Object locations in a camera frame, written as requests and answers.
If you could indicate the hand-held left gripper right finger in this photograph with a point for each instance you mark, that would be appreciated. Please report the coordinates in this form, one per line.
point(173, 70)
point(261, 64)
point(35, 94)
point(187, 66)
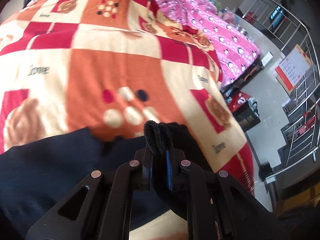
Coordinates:
point(170, 172)

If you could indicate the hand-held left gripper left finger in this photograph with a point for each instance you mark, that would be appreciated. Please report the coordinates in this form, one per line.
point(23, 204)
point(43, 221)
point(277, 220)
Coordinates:
point(147, 166)

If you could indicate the black pants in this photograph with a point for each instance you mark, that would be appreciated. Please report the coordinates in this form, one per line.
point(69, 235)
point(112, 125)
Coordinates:
point(50, 160)

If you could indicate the black gift bag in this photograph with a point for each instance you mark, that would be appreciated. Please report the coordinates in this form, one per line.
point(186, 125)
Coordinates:
point(247, 118)

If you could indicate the red gift bag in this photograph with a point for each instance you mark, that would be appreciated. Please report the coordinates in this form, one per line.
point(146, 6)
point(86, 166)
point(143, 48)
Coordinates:
point(240, 101)

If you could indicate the red orange patchwork blanket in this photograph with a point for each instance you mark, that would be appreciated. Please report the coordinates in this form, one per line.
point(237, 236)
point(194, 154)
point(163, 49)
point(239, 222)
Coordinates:
point(100, 67)

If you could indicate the steel stair railing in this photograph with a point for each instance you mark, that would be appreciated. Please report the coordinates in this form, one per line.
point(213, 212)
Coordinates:
point(292, 166)

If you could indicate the yellow cardboard box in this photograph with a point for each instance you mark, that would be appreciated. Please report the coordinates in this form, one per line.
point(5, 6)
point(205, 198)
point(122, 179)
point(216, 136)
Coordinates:
point(300, 197)

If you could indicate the pink penguin print blanket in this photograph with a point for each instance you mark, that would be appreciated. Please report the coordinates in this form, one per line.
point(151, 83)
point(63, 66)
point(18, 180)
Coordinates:
point(225, 40)

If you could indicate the dark bed frame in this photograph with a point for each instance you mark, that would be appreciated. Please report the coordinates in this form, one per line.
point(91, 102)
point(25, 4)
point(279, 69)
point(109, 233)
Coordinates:
point(246, 76)

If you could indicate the wall calendar poster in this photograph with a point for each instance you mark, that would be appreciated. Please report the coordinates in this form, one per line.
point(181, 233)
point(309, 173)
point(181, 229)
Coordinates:
point(292, 67)

